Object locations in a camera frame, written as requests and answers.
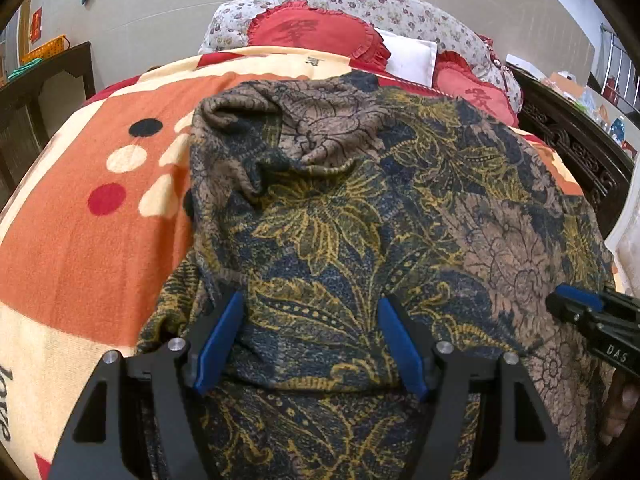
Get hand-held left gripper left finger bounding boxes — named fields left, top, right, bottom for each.
left=50, top=287, right=246, bottom=480

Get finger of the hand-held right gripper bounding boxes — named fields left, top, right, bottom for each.
left=545, top=283, right=616, bottom=333

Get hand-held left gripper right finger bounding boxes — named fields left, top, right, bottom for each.
left=376, top=294, right=573, bottom=480

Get floral patterned dark garment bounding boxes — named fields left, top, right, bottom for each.
left=135, top=70, right=618, bottom=480

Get person's right hand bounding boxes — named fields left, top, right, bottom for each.
left=600, top=372, right=640, bottom=448

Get orange cream printed blanket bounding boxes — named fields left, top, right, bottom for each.
left=0, top=45, right=626, bottom=480

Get pile of assorted packages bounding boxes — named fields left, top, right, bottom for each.
left=542, top=70, right=640, bottom=161

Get small red heart cushion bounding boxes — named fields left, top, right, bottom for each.
left=432, top=50, right=521, bottom=128

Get metal railing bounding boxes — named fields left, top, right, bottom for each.
left=587, top=22, right=640, bottom=111

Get white pillow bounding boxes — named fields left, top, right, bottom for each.
left=375, top=27, right=441, bottom=86

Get dark wooden table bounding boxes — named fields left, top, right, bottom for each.
left=0, top=41, right=97, bottom=196

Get large red heart cushion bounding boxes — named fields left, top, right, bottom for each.
left=246, top=1, right=393, bottom=68

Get green cloth item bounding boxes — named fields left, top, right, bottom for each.
left=7, top=57, right=43, bottom=81

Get orange plastic basket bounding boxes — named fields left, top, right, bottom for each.
left=25, top=35, right=68, bottom=63

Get dark carved wooden bed frame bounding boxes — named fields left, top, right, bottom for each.
left=505, top=60, right=636, bottom=246

